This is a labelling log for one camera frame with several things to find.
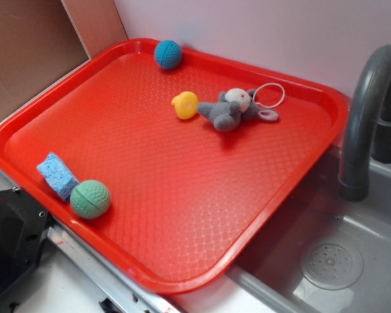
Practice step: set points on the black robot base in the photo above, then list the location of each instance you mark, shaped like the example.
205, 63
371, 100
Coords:
23, 225

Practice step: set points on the red plastic tray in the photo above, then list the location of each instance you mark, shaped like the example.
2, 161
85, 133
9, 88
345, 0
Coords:
185, 198

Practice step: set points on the yellow rubber duck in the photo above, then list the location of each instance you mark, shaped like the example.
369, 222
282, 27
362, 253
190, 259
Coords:
185, 105

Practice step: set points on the gray plush bunny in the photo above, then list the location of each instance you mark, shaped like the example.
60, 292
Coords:
237, 105

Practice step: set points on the blue textured ball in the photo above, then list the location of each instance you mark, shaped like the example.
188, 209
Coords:
168, 54

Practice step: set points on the green textured ball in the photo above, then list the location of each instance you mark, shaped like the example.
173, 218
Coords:
90, 199

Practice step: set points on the blue sponge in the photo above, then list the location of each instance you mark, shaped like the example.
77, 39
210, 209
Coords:
58, 176

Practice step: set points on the gray plastic sink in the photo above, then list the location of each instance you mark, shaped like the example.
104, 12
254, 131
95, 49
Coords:
320, 253

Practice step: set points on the gray plastic faucet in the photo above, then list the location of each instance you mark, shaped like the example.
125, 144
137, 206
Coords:
368, 130

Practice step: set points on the brown cardboard panel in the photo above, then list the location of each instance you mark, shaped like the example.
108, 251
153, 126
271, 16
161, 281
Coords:
42, 41

